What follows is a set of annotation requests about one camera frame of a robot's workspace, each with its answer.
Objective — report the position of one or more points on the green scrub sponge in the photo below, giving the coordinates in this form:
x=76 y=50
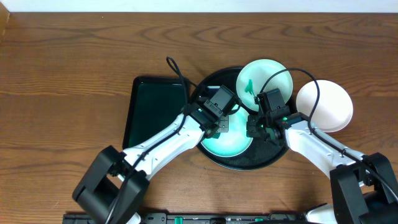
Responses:
x=216 y=135

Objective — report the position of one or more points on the white plate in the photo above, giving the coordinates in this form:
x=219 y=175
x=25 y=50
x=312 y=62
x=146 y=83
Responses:
x=334 y=109

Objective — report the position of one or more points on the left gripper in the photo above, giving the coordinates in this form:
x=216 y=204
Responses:
x=220 y=129

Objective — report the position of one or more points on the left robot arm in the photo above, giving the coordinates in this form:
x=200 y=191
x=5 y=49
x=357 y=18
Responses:
x=115 y=184

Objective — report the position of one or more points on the mint green plate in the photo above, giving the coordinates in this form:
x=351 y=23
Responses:
x=233 y=143
x=254 y=75

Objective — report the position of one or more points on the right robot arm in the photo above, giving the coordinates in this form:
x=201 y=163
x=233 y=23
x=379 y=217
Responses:
x=363 y=187

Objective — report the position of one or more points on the black rectangular tray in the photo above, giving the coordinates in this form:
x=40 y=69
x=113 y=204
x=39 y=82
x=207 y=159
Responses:
x=155 y=102

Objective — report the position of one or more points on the round black tray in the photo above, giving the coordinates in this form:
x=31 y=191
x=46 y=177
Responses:
x=259 y=154

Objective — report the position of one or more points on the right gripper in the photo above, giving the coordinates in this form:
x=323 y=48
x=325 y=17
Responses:
x=252 y=130

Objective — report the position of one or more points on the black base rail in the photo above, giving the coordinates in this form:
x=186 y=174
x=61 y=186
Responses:
x=163 y=218

